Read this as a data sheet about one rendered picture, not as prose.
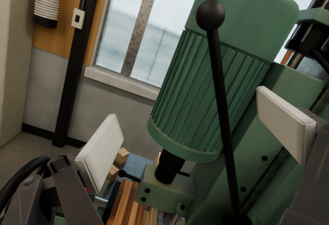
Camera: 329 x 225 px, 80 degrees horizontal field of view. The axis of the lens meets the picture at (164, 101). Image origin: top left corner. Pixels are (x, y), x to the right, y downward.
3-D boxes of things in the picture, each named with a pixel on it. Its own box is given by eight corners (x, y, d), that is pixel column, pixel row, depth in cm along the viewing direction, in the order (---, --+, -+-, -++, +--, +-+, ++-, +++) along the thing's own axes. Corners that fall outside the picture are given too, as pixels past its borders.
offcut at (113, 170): (116, 178, 66) (119, 169, 65) (108, 185, 63) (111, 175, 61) (108, 173, 67) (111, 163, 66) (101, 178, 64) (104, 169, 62)
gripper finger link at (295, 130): (303, 123, 11) (318, 121, 11) (255, 86, 17) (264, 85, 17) (302, 168, 12) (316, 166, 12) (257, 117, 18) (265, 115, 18)
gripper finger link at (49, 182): (73, 209, 12) (28, 215, 12) (103, 156, 16) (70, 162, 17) (63, 189, 11) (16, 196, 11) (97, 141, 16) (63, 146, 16)
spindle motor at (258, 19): (151, 109, 53) (199, -15, 42) (210, 131, 54) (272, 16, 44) (139, 146, 37) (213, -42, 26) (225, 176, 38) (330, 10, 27)
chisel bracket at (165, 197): (136, 185, 56) (146, 162, 53) (182, 200, 57) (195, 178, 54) (131, 207, 49) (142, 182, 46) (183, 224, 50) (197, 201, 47)
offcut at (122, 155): (119, 155, 77) (123, 146, 75) (126, 161, 75) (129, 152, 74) (112, 159, 74) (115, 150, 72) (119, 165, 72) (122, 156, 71)
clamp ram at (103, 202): (87, 196, 56) (95, 172, 53) (112, 204, 57) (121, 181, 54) (72, 226, 48) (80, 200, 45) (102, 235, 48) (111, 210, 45)
